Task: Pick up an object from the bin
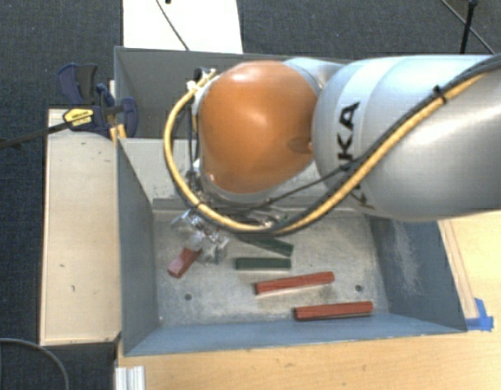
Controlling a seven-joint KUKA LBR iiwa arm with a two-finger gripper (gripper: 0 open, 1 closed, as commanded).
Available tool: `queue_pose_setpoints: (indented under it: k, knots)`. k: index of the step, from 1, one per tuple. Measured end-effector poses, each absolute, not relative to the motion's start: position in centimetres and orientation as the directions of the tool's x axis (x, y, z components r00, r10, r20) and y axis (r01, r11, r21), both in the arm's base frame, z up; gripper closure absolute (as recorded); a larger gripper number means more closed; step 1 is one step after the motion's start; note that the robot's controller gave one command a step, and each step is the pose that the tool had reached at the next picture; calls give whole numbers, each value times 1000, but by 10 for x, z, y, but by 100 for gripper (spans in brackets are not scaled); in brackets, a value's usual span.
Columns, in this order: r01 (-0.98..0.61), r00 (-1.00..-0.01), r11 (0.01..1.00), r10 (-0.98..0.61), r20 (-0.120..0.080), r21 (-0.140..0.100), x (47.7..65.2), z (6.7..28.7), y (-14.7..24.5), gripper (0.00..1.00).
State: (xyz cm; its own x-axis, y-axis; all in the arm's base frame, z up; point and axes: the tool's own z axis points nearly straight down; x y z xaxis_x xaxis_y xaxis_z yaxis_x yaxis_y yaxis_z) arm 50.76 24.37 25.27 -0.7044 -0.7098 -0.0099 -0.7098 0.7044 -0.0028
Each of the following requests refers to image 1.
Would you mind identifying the grey metal bin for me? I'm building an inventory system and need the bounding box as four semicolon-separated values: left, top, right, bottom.
113;45;469;358

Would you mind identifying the red-brown block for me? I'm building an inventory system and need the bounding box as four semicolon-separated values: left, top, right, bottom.
253;271;336;297
166;246;203;280
292;300;375;322

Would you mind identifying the dark green flat block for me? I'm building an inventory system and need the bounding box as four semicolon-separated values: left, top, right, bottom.
234;256;293;271
238;234;295;258

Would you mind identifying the pale wood flat board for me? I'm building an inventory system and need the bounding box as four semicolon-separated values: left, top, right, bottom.
38;108;123;347

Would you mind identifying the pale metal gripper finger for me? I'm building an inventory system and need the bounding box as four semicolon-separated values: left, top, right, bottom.
201;235;230;266
184;232;205;255

